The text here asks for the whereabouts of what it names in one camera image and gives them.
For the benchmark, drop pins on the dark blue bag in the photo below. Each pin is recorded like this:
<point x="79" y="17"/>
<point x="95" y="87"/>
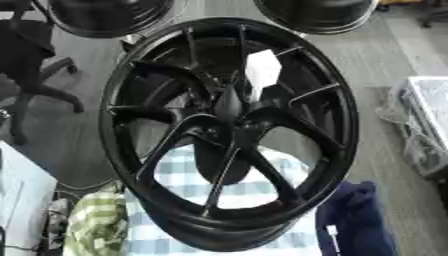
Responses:
<point x="356" y="220"/>

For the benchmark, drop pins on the black round wheel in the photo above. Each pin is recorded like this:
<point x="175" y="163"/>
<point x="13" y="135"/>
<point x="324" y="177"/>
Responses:
<point x="108" y="15"/>
<point x="318" y="13"/>

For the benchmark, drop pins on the white flat board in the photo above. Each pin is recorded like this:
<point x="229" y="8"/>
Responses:
<point x="20" y="196"/>

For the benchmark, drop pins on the clear plastic storage bin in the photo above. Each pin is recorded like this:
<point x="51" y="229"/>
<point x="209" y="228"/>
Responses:
<point x="429" y="116"/>

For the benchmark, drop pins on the black office chair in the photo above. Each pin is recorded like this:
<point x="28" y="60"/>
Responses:
<point x="26" y="50"/>

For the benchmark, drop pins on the green patterned cloth bundle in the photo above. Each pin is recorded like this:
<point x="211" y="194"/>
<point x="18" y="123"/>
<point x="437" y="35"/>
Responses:
<point x="96" y="223"/>

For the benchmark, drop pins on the black spoked wheel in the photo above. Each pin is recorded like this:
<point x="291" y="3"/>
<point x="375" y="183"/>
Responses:
<point x="175" y="206"/>

